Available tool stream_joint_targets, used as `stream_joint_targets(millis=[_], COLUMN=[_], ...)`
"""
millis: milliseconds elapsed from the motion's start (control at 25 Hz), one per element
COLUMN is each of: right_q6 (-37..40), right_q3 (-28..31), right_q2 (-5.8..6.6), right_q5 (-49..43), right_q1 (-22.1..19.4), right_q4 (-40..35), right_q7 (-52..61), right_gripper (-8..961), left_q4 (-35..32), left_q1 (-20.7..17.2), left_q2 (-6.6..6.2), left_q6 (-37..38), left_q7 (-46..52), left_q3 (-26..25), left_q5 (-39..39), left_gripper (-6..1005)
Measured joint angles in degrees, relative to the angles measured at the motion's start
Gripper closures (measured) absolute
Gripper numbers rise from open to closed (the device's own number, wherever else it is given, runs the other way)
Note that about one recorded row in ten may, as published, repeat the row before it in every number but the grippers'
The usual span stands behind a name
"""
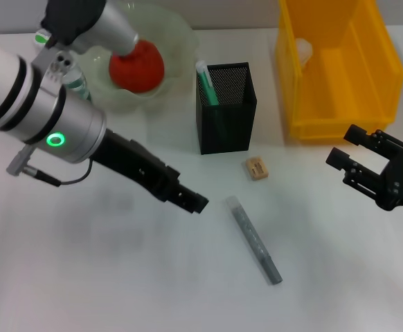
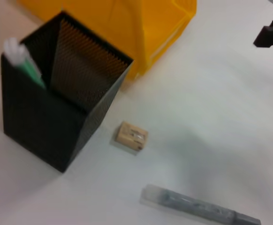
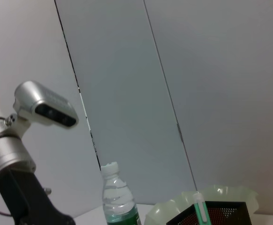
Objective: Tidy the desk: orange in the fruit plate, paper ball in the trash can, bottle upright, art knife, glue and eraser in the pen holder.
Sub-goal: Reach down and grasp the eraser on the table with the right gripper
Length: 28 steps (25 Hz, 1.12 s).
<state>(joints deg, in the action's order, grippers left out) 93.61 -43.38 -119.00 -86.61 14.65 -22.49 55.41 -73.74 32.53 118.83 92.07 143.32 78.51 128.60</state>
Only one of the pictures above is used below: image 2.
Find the mint green pen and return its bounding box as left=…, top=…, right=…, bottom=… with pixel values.
left=4, top=37, right=47, bottom=90

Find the gray marker pen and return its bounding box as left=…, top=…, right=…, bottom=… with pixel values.
left=140, top=184, right=261, bottom=225

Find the black mesh pen holder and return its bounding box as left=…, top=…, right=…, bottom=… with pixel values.
left=0, top=11, right=134, bottom=173

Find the beige eraser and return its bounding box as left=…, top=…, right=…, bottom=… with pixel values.
left=114, top=121, right=149, bottom=150

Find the yellow plastic storage bin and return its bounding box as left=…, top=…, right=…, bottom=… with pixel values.
left=16, top=0, right=197, bottom=82

